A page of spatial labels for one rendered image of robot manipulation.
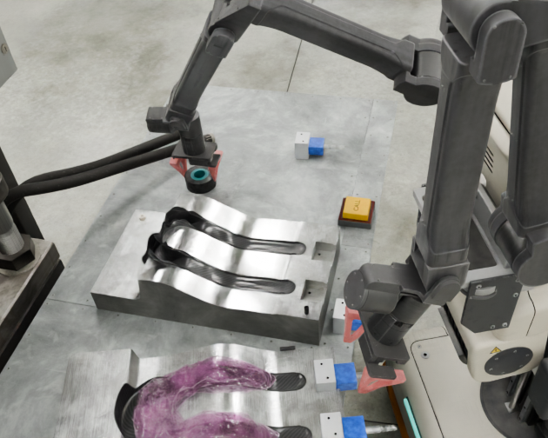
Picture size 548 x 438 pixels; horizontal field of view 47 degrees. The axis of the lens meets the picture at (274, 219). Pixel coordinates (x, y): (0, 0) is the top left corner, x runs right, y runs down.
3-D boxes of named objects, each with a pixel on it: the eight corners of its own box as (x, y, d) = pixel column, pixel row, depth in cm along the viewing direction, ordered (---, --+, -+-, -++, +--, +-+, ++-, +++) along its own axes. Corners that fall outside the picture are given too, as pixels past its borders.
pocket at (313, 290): (327, 293, 132) (327, 282, 130) (323, 314, 129) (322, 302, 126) (305, 290, 133) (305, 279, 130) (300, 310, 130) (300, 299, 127)
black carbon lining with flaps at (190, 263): (308, 248, 139) (307, 217, 133) (292, 306, 128) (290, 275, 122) (161, 228, 147) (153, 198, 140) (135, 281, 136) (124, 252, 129)
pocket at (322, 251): (336, 255, 139) (336, 244, 137) (331, 273, 136) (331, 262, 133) (316, 252, 140) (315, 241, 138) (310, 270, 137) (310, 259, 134)
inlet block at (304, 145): (344, 149, 173) (345, 134, 169) (344, 161, 170) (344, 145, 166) (297, 147, 175) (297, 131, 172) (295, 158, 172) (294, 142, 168)
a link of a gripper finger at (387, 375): (346, 403, 98) (376, 369, 92) (336, 364, 103) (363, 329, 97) (383, 406, 100) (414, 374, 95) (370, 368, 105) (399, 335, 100)
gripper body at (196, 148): (181, 144, 164) (176, 121, 158) (218, 148, 161) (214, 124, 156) (172, 161, 159) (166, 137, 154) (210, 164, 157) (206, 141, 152)
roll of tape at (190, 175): (182, 192, 165) (180, 182, 163) (191, 172, 171) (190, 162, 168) (211, 195, 164) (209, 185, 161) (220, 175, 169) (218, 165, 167)
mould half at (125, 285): (340, 252, 147) (340, 211, 137) (318, 346, 129) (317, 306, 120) (141, 226, 158) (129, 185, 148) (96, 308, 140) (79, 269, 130)
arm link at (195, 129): (194, 119, 148) (201, 105, 152) (166, 117, 150) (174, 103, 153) (199, 142, 153) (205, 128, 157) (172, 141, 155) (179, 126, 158)
